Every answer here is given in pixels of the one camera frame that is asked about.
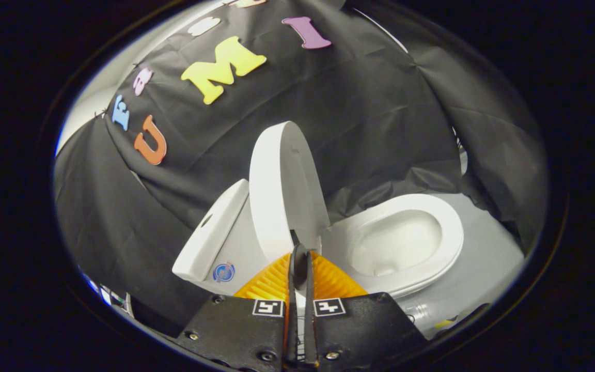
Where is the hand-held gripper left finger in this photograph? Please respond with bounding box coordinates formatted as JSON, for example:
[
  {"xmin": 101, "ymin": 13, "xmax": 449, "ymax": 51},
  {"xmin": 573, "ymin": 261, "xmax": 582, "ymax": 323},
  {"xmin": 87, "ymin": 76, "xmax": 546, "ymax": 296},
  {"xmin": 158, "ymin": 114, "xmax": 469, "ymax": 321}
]
[{"xmin": 176, "ymin": 252, "xmax": 298, "ymax": 370}]

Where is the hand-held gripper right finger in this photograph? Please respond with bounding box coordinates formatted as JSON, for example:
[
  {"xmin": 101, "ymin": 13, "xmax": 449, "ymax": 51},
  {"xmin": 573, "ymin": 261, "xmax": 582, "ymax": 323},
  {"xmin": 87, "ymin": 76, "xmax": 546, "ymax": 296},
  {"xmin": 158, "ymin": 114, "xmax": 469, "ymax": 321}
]
[{"xmin": 305, "ymin": 251, "xmax": 428, "ymax": 368}]

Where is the black lid pull tab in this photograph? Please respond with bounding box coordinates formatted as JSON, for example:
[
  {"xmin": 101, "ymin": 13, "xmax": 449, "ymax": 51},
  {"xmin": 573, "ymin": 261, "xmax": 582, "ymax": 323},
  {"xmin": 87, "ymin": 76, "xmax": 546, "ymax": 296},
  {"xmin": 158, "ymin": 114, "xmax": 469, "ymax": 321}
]
[{"xmin": 289, "ymin": 229, "xmax": 309, "ymax": 274}]

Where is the white toilet lid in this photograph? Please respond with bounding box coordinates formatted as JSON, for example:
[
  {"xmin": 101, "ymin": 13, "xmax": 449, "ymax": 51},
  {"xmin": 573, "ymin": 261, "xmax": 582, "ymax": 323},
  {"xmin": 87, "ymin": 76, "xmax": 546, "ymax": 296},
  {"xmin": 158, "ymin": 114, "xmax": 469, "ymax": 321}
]
[{"xmin": 249, "ymin": 121, "xmax": 331, "ymax": 264}]

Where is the white toilet tank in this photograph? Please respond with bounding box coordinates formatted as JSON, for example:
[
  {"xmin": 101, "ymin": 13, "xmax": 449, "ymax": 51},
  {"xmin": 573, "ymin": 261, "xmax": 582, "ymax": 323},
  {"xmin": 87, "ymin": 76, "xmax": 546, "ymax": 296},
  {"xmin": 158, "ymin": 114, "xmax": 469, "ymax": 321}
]
[{"xmin": 194, "ymin": 199, "xmax": 277, "ymax": 296}]

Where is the white toilet bowl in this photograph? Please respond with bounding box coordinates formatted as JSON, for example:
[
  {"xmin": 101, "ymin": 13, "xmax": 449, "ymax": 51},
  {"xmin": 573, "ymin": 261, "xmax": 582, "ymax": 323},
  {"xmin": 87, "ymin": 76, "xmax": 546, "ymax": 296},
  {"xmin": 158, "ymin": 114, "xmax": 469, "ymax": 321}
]
[{"xmin": 350, "ymin": 209, "xmax": 443, "ymax": 277}]

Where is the white toilet seat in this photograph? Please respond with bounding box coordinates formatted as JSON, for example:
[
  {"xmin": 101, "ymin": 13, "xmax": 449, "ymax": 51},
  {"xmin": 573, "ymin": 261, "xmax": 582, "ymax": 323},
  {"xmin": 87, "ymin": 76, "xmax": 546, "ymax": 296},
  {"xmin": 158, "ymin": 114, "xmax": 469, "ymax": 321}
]
[{"xmin": 323, "ymin": 194, "xmax": 464, "ymax": 299}]

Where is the white tank cover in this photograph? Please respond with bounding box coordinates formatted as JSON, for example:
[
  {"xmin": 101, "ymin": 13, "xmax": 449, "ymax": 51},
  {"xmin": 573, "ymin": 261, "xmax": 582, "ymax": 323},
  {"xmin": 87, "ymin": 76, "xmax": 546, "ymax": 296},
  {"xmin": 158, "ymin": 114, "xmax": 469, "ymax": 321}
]
[{"xmin": 172, "ymin": 179, "xmax": 250, "ymax": 283}]

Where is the black backdrop cloth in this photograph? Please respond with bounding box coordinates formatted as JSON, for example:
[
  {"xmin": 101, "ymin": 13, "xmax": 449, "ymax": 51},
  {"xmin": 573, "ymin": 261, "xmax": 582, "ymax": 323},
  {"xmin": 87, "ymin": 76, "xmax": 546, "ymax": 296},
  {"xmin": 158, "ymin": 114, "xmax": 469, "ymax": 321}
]
[{"xmin": 54, "ymin": 0, "xmax": 549, "ymax": 336}]

